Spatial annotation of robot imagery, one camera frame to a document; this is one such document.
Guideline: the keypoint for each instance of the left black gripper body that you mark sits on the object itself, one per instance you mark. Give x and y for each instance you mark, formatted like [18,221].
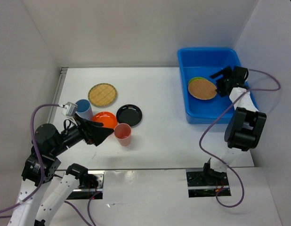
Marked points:
[78,132]

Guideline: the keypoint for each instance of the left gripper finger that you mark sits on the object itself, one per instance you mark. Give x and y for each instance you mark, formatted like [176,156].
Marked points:
[92,127]
[98,136]

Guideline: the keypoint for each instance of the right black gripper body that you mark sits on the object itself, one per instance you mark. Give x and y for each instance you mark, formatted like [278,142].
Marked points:
[227,78]

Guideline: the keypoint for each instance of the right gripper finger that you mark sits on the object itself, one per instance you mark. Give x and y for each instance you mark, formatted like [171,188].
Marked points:
[224,72]
[221,88]

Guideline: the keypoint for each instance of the brown woven bamboo tray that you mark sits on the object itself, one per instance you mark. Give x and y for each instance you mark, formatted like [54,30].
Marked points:
[202,89]

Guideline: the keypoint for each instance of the pink plastic cup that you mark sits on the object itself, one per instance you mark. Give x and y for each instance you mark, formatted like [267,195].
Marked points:
[122,133]

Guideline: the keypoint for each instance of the green plastic plate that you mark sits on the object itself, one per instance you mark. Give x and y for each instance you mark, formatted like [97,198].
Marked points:
[196,78]

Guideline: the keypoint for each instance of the green-rimmed bamboo tray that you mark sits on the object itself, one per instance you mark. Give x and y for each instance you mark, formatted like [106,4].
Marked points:
[102,95]

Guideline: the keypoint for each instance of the black plastic plate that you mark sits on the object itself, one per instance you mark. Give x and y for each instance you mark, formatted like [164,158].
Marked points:
[129,114]

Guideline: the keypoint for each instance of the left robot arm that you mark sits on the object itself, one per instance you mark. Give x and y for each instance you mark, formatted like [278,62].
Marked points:
[41,165]

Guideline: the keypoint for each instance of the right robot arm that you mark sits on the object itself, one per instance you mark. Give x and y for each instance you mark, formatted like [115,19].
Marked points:
[246,125]

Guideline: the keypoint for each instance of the blue plastic bin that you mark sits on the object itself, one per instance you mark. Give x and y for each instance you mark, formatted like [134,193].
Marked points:
[203,62]

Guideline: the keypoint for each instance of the blue plastic cup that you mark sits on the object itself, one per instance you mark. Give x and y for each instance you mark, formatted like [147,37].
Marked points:
[84,109]

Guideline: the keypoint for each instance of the orange plastic plate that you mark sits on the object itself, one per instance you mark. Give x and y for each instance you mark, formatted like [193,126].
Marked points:
[107,118]

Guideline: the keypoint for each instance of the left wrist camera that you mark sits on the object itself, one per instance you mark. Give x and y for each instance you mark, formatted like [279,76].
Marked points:
[69,109]

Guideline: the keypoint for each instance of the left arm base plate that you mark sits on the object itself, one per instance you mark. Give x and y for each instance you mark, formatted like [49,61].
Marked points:
[91,189]

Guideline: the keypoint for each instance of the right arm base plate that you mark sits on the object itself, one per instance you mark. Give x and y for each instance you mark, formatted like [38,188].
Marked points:
[200,185]

